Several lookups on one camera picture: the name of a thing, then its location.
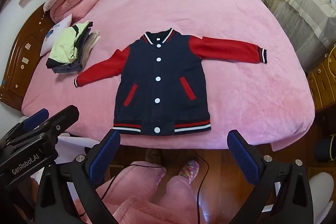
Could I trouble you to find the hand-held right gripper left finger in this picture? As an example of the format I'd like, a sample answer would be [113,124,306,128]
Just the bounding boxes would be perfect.
[34,129,121,224]

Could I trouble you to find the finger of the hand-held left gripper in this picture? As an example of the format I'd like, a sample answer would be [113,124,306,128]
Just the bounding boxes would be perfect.
[34,105,80,141]
[22,108,50,133]

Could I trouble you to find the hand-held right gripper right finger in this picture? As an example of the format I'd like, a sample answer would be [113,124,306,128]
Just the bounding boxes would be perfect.
[227,130,314,224]

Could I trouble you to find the navy and red varsity jacket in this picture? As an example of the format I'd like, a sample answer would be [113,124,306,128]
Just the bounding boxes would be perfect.
[74,28,268,136]

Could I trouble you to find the person's left leg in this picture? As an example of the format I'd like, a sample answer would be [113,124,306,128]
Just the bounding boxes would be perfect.
[71,160,166,224]

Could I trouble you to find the person's leg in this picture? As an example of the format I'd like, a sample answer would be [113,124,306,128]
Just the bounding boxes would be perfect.
[155,175,201,224]
[71,160,166,224]

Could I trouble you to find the dark grey folded garment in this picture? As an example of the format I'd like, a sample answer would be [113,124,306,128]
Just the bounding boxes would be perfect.
[46,55,88,74]

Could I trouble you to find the dark brown slipper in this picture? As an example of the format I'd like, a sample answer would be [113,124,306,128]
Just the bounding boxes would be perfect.
[145,148,164,170]

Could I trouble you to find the colourful knitted slipper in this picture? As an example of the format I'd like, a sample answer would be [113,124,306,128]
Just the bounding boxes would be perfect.
[178,158,200,184]

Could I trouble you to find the wooden headboard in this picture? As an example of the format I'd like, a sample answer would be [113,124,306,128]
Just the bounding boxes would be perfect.
[0,2,57,109]

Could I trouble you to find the light green folded garment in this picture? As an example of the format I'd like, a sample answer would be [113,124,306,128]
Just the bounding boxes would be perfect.
[49,21,94,64]

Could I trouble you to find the person's right leg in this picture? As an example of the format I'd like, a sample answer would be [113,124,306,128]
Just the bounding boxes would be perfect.
[155,175,201,224]

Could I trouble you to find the beige folded garment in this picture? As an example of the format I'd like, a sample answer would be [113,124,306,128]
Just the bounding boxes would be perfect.
[79,29,102,63]

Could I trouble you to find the white printed cushion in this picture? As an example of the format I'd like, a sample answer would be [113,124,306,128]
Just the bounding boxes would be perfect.
[40,14,73,57]

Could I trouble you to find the white stool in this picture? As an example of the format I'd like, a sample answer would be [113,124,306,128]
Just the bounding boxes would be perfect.
[307,172,335,216]

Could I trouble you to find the dark round bin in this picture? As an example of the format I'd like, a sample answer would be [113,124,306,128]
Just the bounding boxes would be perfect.
[315,133,336,163]

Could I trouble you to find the wooden drawer cabinet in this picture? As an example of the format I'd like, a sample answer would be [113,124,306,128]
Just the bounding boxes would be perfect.
[306,44,336,113]

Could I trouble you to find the pink fleece bed blanket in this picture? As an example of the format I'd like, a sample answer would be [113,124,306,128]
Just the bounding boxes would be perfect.
[21,0,315,152]

